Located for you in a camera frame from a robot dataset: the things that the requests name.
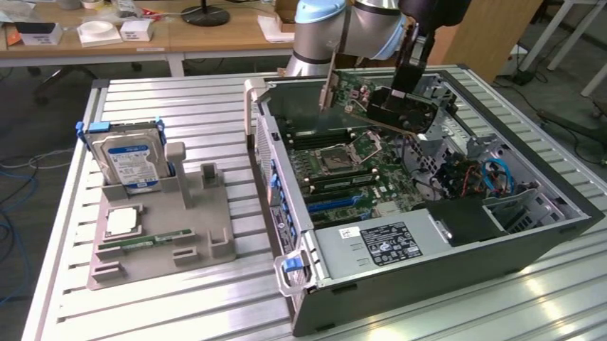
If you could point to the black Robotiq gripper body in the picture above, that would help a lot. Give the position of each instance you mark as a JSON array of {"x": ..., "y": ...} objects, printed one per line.
[{"x": 436, "y": 10}]

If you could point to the green Nvidia graphics card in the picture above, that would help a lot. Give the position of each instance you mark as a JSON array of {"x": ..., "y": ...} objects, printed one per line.
[{"x": 351, "y": 89}]

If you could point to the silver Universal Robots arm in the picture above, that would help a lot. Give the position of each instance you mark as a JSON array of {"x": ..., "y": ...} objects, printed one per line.
[{"x": 321, "y": 28}]

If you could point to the wooden cabinet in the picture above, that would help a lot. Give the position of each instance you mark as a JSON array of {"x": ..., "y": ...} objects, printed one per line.
[{"x": 488, "y": 39}]

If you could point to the metal socket cover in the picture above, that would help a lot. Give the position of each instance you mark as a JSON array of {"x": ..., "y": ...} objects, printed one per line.
[{"x": 368, "y": 145}]

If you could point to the perforated metal drive cage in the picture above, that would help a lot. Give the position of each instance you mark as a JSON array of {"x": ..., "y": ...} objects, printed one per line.
[{"x": 427, "y": 152}]

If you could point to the black power adapter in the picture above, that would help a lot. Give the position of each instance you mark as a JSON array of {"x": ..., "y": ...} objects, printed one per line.
[{"x": 522, "y": 77}]

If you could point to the CPU socket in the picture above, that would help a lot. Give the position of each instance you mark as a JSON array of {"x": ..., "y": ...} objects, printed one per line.
[{"x": 335, "y": 160}]

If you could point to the cardboard box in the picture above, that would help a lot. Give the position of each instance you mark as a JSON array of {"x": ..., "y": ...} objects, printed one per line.
[{"x": 285, "y": 10}]

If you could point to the white foam sheets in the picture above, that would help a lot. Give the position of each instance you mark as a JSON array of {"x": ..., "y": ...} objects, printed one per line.
[{"x": 275, "y": 30}]

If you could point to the green motherboard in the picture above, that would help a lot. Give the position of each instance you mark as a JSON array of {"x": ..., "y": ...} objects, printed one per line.
[{"x": 379, "y": 184}]

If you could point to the black RAM stick with label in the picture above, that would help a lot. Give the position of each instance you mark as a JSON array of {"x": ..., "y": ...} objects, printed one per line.
[{"x": 343, "y": 183}]

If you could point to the silver chipset heatsink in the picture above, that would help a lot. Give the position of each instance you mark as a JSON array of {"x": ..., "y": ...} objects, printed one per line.
[{"x": 387, "y": 208}]

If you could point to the black chair base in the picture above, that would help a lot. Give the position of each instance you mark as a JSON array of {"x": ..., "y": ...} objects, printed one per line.
[
  {"x": 574, "y": 122},
  {"x": 61, "y": 76}
]

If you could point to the blue PCIe expansion slot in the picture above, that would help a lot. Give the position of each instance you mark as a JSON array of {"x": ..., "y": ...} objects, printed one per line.
[{"x": 332, "y": 205}]

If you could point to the blue card retention clip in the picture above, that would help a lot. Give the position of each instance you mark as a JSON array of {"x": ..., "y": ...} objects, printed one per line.
[
  {"x": 289, "y": 222},
  {"x": 292, "y": 236},
  {"x": 272, "y": 174},
  {"x": 281, "y": 206}
]

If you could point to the wooden desk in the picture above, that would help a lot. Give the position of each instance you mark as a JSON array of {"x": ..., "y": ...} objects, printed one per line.
[{"x": 213, "y": 39}]

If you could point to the black monitor stand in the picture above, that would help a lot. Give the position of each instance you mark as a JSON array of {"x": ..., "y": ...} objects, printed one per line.
[{"x": 205, "y": 17}]

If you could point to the metal disk bay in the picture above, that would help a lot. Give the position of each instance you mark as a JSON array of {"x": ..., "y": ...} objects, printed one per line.
[{"x": 522, "y": 213}]

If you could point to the grey power supply unit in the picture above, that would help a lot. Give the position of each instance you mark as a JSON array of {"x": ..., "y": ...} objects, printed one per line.
[{"x": 332, "y": 259}]

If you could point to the blue case release latch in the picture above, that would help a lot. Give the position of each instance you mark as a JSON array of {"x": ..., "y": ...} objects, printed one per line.
[{"x": 289, "y": 266}]

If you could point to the small white labelled box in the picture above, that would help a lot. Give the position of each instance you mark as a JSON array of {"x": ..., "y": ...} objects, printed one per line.
[{"x": 136, "y": 30}]

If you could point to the black open PC case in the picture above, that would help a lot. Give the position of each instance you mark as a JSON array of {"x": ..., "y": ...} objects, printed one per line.
[{"x": 427, "y": 302}]

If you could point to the hard disk with blue caddy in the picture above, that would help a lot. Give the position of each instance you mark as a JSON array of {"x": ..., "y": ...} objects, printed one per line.
[{"x": 128, "y": 160}]

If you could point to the white square container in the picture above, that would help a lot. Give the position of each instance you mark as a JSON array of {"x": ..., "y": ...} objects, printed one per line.
[{"x": 99, "y": 33}]

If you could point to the white tape roll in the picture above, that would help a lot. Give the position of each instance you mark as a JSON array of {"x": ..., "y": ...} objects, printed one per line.
[{"x": 91, "y": 3}]

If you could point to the green RAM stick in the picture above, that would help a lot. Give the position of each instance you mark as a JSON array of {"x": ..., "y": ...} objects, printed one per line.
[{"x": 141, "y": 241}]

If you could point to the silver CPU chip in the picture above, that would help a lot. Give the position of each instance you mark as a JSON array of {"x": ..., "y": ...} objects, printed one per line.
[{"x": 121, "y": 221}]

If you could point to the grey cup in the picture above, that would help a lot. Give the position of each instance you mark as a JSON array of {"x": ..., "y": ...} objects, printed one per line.
[{"x": 69, "y": 4}]

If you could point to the grey plastic parts rack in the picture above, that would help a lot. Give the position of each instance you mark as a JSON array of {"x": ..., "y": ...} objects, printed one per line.
[{"x": 156, "y": 263}]

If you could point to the white box with black lid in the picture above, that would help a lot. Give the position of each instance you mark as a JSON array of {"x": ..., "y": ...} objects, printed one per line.
[{"x": 37, "y": 33}]

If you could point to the small orange box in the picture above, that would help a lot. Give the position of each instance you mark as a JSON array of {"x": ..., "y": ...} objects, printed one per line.
[{"x": 13, "y": 39}]

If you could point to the white table frame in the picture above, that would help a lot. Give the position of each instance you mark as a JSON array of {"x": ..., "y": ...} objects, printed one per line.
[{"x": 559, "y": 25}]

